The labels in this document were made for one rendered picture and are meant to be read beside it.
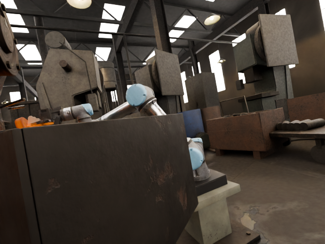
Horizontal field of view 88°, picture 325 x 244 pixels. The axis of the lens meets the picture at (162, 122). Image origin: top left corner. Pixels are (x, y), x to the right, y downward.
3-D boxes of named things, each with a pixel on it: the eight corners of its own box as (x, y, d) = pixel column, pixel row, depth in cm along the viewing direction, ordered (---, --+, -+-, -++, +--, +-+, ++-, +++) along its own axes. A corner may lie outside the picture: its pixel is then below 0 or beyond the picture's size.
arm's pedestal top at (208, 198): (204, 178, 123) (203, 172, 123) (241, 191, 94) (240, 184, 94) (165, 192, 110) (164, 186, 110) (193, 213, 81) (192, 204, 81)
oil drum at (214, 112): (212, 145, 386) (205, 107, 387) (196, 144, 440) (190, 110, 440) (230, 140, 413) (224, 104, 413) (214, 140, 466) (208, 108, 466)
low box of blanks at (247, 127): (290, 147, 258) (283, 105, 258) (267, 160, 217) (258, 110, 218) (235, 146, 335) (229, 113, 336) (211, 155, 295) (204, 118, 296)
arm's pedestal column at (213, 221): (211, 209, 129) (205, 175, 129) (260, 238, 92) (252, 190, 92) (164, 231, 112) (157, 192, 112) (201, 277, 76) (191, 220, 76)
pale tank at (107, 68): (111, 145, 877) (96, 60, 879) (109, 144, 959) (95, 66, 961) (128, 142, 917) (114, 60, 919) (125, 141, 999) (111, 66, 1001)
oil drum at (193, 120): (191, 150, 367) (184, 110, 367) (177, 149, 420) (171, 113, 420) (212, 144, 393) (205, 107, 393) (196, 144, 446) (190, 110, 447)
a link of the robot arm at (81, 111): (93, 115, 100) (89, 101, 100) (73, 120, 97) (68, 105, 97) (94, 116, 108) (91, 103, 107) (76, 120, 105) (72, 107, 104)
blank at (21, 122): (10, 121, 84) (18, 118, 85) (19, 117, 98) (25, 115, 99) (29, 147, 89) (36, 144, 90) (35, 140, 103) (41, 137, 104)
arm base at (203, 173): (199, 169, 112) (196, 154, 112) (215, 175, 99) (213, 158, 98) (180, 176, 105) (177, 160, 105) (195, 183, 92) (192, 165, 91)
